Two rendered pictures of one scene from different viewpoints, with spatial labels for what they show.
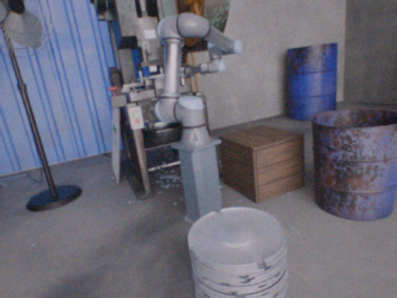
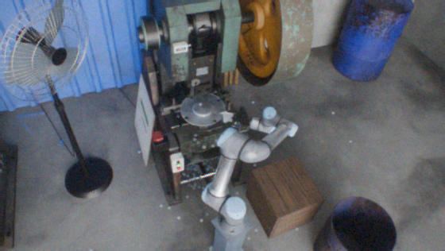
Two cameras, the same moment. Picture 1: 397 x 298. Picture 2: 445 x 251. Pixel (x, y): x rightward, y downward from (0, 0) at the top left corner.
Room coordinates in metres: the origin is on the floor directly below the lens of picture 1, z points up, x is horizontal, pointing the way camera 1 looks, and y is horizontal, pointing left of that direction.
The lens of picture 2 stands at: (0.48, 0.20, 2.37)
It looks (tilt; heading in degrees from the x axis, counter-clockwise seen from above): 48 degrees down; 357
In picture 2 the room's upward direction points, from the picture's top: 5 degrees clockwise
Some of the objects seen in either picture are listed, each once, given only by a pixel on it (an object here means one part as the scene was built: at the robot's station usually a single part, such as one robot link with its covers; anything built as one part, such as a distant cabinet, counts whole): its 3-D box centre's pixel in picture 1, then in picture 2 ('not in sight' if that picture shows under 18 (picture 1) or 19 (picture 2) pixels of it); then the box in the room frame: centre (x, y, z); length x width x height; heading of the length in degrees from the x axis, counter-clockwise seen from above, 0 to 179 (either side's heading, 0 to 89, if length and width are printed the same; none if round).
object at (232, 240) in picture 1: (236, 233); not in sight; (0.72, -0.08, 0.33); 0.29 x 0.29 x 0.01
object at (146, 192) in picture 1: (123, 125); (156, 123); (2.15, 0.56, 0.45); 0.92 x 0.12 x 0.90; 21
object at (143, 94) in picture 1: (156, 91); (196, 107); (2.11, 0.26, 0.68); 0.45 x 0.30 x 0.06; 111
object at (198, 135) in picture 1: (195, 133); (233, 219); (1.37, 0.01, 0.50); 0.15 x 0.15 x 0.10
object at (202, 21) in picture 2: (142, 4); (198, 33); (2.11, 0.26, 1.27); 0.21 x 0.12 x 0.34; 21
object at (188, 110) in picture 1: (190, 110); (234, 210); (1.38, 0.01, 0.62); 0.13 x 0.12 x 0.14; 53
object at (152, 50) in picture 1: (149, 39); (199, 70); (2.08, 0.24, 1.04); 0.17 x 0.15 x 0.30; 21
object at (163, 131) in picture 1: (163, 132); not in sight; (2.11, 0.26, 0.36); 0.34 x 0.34 x 0.10
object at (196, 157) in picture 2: (163, 138); (195, 139); (2.12, 0.26, 0.31); 0.43 x 0.42 x 0.01; 111
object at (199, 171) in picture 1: (201, 181); (229, 237); (1.37, 0.01, 0.23); 0.19 x 0.19 x 0.45; 40
